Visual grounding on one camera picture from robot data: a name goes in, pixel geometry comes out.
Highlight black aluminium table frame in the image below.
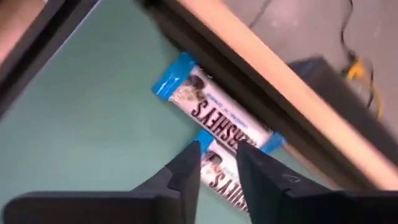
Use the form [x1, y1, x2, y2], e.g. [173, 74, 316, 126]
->
[0, 0, 377, 192]

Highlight white blue Hershey's candy bar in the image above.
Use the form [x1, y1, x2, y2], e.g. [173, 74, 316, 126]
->
[151, 51, 287, 156]
[192, 129, 249, 215]

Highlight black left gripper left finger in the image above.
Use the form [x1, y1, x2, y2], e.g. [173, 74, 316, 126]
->
[2, 141, 201, 224]

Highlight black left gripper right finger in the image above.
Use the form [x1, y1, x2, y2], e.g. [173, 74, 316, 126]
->
[236, 142, 398, 224]

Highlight black floor cable yellow plug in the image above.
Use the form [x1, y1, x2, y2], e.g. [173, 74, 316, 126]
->
[248, 0, 384, 121]

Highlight green table mat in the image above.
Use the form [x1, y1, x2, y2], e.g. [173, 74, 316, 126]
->
[0, 0, 343, 224]

